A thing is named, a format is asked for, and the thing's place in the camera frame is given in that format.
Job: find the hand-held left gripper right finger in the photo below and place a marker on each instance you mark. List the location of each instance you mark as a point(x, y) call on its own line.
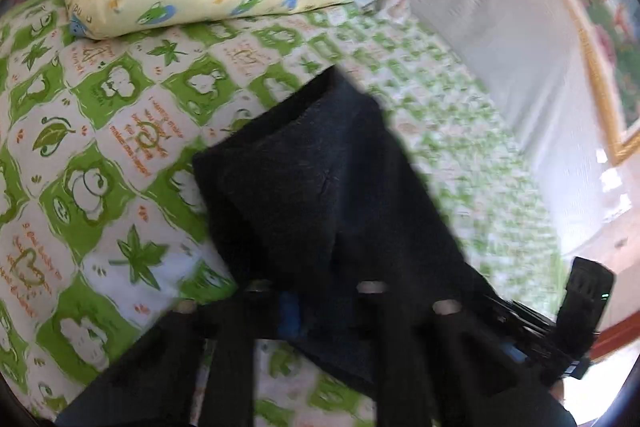
point(400, 374)

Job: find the black pants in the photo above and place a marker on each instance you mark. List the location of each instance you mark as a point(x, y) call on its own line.
point(320, 187)

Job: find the green and white printed bedsheet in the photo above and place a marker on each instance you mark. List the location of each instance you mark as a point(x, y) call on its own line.
point(100, 117)

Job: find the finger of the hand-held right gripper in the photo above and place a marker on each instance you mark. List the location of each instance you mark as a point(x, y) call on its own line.
point(515, 352)
point(520, 311)

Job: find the gold framed floral picture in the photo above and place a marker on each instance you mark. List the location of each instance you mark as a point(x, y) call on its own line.
point(607, 37)

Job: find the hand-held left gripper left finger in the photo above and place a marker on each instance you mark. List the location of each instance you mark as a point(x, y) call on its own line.
point(289, 314)

